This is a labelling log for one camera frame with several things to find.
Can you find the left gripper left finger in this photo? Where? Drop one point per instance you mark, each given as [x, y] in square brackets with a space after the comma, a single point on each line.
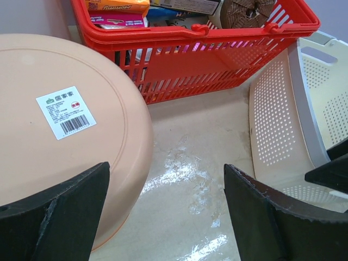
[58, 223]

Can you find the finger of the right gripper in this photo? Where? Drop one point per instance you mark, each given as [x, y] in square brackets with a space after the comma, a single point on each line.
[334, 173]

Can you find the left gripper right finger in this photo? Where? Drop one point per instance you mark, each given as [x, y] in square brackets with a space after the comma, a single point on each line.
[270, 225]

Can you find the white perforated storage basket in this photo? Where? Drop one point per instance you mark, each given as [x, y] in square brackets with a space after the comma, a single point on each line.
[298, 118]

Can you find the orange printed bucket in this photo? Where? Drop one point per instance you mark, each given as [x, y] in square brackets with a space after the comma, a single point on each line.
[65, 108]

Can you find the red plastic shopping basket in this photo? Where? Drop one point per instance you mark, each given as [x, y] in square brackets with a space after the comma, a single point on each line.
[167, 63]

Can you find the dark flat box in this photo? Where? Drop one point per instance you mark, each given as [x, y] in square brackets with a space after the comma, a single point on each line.
[170, 9]

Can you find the pink yellow snack box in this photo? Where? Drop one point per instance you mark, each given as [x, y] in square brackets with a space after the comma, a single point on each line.
[119, 13]

